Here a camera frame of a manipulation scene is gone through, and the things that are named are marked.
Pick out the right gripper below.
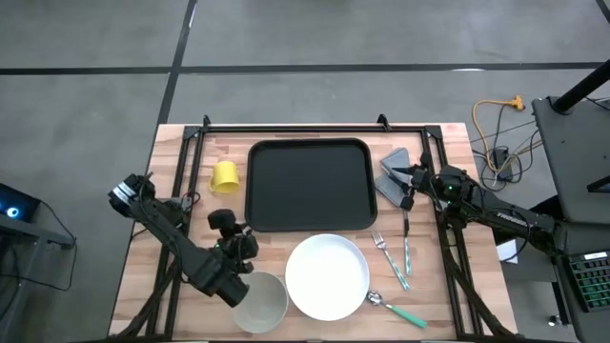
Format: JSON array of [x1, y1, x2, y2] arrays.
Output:
[[391, 151, 439, 212]]

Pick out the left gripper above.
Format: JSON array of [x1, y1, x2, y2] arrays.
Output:
[[207, 208, 261, 276]]

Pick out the grey cloth napkin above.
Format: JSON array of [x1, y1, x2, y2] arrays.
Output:
[[374, 146, 415, 210]]

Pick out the pale grey bowl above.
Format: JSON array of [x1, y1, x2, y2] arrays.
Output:
[[232, 271, 290, 334]]

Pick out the yellow mug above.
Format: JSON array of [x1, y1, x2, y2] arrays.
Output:
[[207, 160, 241, 195]]

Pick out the knife with teal handle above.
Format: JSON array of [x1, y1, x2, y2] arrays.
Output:
[[401, 208, 413, 277]]

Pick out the fork with teal handle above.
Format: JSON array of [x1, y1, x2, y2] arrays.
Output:
[[370, 230, 412, 293]]

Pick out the white round plate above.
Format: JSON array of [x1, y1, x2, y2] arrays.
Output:
[[284, 232, 372, 322]]

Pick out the spoon with teal handle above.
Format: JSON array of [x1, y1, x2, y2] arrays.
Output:
[[365, 289, 429, 330]]

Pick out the black plastic tray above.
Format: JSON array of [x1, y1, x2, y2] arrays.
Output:
[[244, 137, 379, 233]]

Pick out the black power adapter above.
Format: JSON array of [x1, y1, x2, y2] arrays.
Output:
[[490, 146, 515, 183]]

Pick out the white paper sheet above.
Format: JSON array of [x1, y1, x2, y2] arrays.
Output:
[[495, 237, 519, 266]]

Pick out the grey cart top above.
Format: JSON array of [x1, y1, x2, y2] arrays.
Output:
[[531, 94, 610, 225]]

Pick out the black pole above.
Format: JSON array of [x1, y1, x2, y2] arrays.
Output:
[[552, 59, 610, 115]]

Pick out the grey side desk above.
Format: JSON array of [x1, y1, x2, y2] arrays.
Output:
[[0, 212, 77, 343]]

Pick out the keypad with coloured keys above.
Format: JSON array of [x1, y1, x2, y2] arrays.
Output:
[[566, 251, 610, 313]]

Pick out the computer with blue light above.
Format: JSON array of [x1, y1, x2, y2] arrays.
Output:
[[0, 183, 42, 223]]

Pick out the grey desk under keypad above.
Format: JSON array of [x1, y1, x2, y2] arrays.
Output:
[[542, 219, 610, 343]]

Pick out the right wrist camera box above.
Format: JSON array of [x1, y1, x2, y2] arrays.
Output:
[[437, 165, 471, 200]]

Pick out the black cable bundle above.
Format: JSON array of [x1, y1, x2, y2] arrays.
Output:
[[469, 102, 547, 192]]

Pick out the black aluminium table frame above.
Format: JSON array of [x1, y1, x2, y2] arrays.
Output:
[[112, 113, 516, 343]]

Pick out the yellow extension cord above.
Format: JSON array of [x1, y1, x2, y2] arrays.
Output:
[[471, 94, 526, 166]]

